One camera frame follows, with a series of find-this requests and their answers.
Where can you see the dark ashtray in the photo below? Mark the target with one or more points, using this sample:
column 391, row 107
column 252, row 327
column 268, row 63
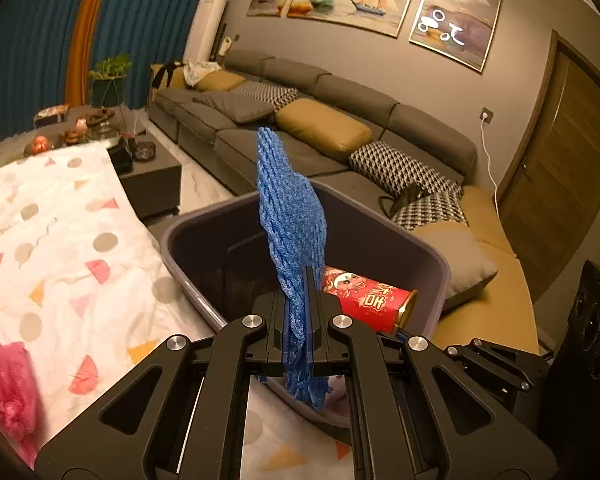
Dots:
column 145, row 151

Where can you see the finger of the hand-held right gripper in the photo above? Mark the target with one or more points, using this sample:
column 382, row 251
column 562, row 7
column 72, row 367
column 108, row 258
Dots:
column 500, row 370

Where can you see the blue curtain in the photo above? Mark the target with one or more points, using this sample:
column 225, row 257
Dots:
column 30, row 35
column 155, row 10

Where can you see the wall socket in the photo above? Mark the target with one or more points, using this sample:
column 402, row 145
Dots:
column 488, row 114

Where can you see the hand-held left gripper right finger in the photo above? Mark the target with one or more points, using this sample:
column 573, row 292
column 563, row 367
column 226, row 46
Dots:
column 320, row 320

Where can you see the grey plastic bin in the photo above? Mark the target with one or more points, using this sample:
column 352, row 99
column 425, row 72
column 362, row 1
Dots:
column 205, row 250

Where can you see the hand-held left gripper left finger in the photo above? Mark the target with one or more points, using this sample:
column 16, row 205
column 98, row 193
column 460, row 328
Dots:
column 275, row 320

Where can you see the grey sectional sofa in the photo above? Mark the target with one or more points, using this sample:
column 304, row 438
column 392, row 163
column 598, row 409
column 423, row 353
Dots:
column 420, row 130

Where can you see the houndstooth pillow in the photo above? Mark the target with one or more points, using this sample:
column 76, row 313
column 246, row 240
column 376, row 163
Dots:
column 435, row 210
column 400, row 165
column 272, row 94

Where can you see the potted plant green pot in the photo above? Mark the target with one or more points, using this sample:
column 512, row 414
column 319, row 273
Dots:
column 109, row 80

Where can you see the small mustard pillow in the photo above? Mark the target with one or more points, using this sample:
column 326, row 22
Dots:
column 220, row 80

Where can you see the white cloth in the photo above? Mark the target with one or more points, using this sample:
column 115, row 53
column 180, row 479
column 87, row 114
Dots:
column 200, row 70

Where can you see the flat printed box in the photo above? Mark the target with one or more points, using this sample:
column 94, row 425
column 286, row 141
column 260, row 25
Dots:
column 52, row 116

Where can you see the black cloth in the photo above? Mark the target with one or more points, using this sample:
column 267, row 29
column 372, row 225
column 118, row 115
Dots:
column 165, row 75

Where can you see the large mustard pillow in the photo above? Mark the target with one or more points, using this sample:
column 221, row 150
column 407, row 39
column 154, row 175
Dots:
column 325, row 130

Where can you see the brown wooden door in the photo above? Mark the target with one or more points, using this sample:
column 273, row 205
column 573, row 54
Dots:
column 555, row 170

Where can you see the orange curtain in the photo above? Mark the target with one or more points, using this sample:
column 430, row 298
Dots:
column 85, row 35

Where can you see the brown tea tray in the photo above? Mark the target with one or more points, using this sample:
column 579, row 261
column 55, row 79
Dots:
column 101, row 115

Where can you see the pink figurine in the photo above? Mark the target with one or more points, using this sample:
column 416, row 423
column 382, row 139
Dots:
column 82, row 125

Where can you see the orange figurine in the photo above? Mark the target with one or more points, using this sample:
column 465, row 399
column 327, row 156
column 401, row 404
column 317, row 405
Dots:
column 41, row 145

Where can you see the white standing air conditioner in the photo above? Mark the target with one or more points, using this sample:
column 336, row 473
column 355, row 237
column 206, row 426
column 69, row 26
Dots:
column 205, row 25

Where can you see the red cylindrical can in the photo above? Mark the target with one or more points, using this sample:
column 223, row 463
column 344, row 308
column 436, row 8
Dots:
column 365, row 297

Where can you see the pink plastic bag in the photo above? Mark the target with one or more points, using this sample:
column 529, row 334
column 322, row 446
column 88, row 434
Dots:
column 5, row 375

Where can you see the framed lake painting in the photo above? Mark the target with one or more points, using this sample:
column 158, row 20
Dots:
column 455, row 20

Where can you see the large grey pillow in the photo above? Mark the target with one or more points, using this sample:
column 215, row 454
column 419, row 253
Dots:
column 460, row 260

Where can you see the flat grey pillow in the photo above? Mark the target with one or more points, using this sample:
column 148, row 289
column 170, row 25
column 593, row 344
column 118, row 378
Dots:
column 235, row 106

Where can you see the dark grey coffee table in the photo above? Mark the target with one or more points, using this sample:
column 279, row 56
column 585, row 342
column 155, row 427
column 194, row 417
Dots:
column 150, row 180

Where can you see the small black box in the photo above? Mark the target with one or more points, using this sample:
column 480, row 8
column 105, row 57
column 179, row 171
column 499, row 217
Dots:
column 120, row 155

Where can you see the white jug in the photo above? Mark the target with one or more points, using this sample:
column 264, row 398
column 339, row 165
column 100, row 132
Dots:
column 224, row 46

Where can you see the blue foam net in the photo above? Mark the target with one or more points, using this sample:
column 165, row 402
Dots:
column 290, row 210

